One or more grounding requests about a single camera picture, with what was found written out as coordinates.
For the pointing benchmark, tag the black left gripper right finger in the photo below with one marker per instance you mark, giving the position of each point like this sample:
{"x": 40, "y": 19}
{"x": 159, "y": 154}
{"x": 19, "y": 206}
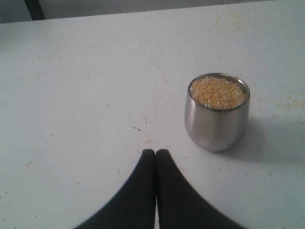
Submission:
{"x": 179, "y": 205}

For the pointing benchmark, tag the pile of tan grain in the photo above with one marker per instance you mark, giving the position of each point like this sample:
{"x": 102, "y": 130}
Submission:
{"x": 217, "y": 93}

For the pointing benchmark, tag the stainless steel cup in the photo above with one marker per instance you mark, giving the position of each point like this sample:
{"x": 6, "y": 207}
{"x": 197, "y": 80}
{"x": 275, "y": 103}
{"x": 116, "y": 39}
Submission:
{"x": 216, "y": 130}

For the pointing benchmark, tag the dark chair leg background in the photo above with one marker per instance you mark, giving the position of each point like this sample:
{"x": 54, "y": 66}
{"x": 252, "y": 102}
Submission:
{"x": 35, "y": 10}

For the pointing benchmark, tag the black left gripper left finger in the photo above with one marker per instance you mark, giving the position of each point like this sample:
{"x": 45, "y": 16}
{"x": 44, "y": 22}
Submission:
{"x": 133, "y": 206}

